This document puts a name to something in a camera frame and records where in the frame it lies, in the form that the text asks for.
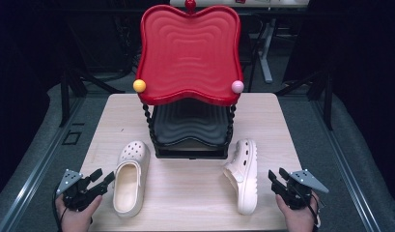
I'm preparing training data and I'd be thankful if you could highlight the cream clog shoe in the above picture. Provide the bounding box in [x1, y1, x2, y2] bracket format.
[112, 140, 152, 218]
[222, 138, 259, 216]

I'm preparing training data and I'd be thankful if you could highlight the person's left hand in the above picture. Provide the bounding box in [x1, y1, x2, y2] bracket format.
[54, 194, 103, 232]

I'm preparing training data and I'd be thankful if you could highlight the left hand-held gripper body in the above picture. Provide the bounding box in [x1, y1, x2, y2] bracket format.
[56, 168, 108, 213]

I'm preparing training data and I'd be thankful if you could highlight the black cable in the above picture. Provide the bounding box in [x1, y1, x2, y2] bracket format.
[51, 188, 70, 232]
[308, 192, 323, 230]

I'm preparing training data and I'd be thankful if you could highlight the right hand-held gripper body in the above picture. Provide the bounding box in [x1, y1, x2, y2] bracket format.
[275, 169, 330, 211]

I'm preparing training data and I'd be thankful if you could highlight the red and black shoe rack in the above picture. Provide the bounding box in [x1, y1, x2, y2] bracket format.
[132, 0, 245, 160]

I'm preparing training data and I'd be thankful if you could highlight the person's right hand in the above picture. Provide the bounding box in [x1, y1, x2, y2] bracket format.
[274, 190, 321, 232]

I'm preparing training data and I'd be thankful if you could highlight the black metal stand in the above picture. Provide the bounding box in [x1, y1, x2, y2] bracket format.
[274, 61, 335, 131]
[59, 61, 126, 128]

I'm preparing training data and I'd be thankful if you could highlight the black tape square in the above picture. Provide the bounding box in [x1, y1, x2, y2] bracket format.
[61, 130, 82, 146]

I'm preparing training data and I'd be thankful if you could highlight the metal floor rail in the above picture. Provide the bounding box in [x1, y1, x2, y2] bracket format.
[0, 96, 87, 232]
[310, 96, 383, 232]

